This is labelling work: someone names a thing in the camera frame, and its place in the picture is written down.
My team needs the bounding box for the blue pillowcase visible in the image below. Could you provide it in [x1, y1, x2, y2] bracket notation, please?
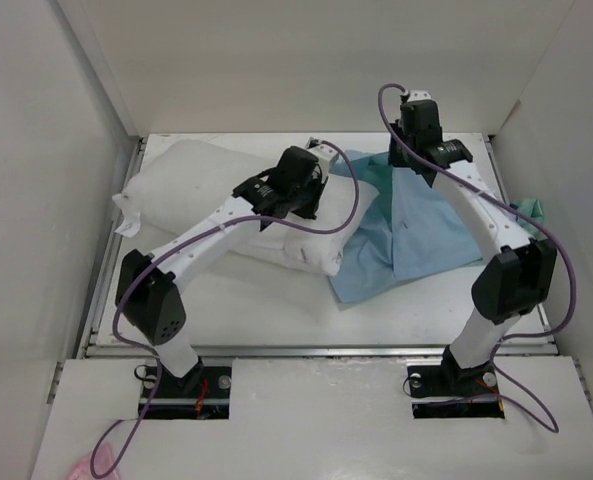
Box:
[325, 149, 547, 305]

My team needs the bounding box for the white pillow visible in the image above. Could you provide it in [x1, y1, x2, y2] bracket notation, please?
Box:
[112, 140, 378, 276]

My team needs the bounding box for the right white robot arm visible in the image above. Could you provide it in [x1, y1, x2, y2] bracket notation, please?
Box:
[389, 94, 557, 397]

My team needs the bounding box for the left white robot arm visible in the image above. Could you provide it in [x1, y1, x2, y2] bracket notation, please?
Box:
[115, 144, 338, 397]

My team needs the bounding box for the pink cloth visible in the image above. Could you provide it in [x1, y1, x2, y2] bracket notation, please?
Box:
[66, 443, 115, 480]

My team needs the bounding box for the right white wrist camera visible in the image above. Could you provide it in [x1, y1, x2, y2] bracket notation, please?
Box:
[401, 89, 432, 103]

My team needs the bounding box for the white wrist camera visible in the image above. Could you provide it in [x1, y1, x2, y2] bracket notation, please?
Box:
[305, 138, 339, 175]
[401, 89, 432, 103]

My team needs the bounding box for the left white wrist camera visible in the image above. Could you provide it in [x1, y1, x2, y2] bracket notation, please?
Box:
[305, 138, 339, 175]

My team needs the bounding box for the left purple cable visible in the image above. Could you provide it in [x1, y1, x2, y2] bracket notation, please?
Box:
[90, 139, 362, 480]

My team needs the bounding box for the purple cable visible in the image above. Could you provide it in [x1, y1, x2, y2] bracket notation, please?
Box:
[90, 139, 362, 480]
[378, 82, 576, 434]

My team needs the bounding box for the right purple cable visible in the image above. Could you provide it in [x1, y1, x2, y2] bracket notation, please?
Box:
[378, 82, 576, 434]

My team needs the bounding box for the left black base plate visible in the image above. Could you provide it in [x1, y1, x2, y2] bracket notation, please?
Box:
[144, 365, 232, 420]

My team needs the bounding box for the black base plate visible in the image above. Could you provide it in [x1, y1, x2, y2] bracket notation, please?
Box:
[403, 364, 505, 420]
[144, 365, 232, 420]

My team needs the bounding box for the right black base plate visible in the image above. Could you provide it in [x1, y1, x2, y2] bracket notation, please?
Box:
[403, 364, 505, 420]

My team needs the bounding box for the aluminium front rail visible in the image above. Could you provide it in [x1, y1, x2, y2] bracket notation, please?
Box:
[83, 343, 560, 359]

